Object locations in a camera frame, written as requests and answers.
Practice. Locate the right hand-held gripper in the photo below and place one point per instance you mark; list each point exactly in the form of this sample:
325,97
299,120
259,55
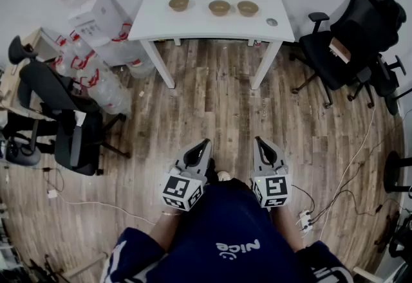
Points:
273,188

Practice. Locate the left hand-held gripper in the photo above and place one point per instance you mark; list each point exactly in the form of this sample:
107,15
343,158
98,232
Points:
185,190

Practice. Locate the brown bowl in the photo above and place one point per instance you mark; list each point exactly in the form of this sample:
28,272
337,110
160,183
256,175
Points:
178,4
248,8
219,7

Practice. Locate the person's right forearm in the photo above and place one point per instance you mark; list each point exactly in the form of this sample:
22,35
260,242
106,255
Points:
286,227

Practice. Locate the person's left forearm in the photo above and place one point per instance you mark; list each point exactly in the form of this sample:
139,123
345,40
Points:
167,230

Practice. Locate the person's light shoe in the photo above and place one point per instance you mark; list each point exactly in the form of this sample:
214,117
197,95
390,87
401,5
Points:
223,175

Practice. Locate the white power strip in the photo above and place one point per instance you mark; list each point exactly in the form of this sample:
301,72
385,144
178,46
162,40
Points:
305,219

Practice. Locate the person's navy blue shirt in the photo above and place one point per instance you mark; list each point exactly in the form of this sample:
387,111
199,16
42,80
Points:
225,227

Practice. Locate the white table leg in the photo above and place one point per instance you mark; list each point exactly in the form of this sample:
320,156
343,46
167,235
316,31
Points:
159,64
264,66

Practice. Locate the pile of plastic bags and boxes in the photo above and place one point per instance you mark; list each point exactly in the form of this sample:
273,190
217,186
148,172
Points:
103,88

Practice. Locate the black round stool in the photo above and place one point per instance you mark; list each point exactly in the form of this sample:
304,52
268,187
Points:
394,172

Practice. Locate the brown cardboard box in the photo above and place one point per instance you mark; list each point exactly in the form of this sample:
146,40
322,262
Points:
339,50

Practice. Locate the round metal table grommet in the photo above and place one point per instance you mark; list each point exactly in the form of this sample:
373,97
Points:
272,22

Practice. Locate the black office chair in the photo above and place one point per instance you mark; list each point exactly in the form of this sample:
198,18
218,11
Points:
48,88
360,24
384,82

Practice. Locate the white charger plug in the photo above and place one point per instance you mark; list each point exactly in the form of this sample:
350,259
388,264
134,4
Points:
51,193

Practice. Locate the white carton box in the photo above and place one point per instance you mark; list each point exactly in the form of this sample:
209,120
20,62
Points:
96,14

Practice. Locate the light wooden cabinet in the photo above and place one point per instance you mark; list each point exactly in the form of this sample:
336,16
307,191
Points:
32,40

